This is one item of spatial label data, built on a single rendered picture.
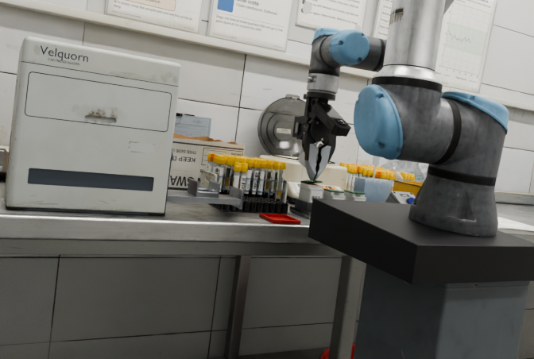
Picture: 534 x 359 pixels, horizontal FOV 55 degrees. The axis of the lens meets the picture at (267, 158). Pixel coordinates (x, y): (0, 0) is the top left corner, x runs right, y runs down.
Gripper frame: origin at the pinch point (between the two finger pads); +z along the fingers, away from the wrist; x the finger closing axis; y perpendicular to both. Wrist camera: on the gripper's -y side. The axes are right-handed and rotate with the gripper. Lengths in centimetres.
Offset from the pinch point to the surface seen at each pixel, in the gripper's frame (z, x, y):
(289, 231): 11.3, 12.4, -11.2
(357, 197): 4.3, -12.5, -1.8
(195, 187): 4.2, 31.9, -3.7
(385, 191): 2.7, -25.7, 2.9
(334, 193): 3.8, -6.0, -0.8
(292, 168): 0.4, -6.7, 21.5
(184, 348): 67, 4, 57
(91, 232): 12, 53, -10
